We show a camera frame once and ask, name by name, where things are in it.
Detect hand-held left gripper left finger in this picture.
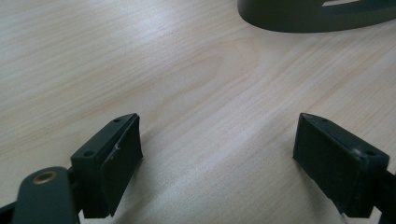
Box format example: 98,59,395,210
70,112,144,219

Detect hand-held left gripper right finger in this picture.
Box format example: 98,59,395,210
292,112,390,219

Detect dark green curved stand base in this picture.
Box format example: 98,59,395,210
236,0,396,34

